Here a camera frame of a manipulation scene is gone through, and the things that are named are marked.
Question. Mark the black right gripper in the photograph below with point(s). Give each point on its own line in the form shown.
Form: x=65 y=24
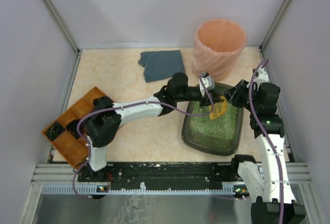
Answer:
x=234 y=96

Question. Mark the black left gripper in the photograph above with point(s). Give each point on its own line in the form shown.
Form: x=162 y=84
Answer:
x=205 y=99

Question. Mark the yellow plastic litter scoop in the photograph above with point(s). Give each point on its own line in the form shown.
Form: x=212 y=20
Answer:
x=217 y=110

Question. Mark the dark green litter box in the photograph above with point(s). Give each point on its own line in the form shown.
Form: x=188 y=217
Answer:
x=220 y=136

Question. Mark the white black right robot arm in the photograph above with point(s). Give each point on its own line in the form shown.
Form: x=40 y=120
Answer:
x=268 y=185

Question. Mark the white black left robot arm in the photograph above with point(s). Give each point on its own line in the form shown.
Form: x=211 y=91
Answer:
x=99 y=127

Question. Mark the orange trash bin with bag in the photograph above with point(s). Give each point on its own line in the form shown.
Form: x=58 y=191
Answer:
x=217 y=47

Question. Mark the dark teal folded cloth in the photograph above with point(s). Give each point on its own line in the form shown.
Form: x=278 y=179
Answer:
x=159 y=65

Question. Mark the orange compartment tray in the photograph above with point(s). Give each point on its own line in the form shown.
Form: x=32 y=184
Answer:
x=62 y=133

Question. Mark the black coiled item in tray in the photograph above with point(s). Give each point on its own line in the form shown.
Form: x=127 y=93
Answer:
x=54 y=131

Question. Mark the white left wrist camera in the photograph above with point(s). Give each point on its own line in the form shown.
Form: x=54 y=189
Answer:
x=206 y=82

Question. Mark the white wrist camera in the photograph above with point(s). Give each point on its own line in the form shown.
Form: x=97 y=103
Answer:
x=206 y=82
x=261 y=76

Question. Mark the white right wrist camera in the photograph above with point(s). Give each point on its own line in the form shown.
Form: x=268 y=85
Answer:
x=261 y=76

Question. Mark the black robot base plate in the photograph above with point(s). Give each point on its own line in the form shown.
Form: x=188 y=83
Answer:
x=162 y=176

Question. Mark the white slotted cable duct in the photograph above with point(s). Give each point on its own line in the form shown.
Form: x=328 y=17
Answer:
x=84 y=190

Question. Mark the aluminium frame post right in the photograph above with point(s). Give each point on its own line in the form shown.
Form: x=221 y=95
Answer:
x=279 y=16

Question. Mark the aluminium frame post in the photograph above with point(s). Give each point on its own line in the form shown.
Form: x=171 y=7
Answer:
x=279 y=16
x=61 y=24

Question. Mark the aluminium frame post left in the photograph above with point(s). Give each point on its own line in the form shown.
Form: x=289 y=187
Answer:
x=61 y=24

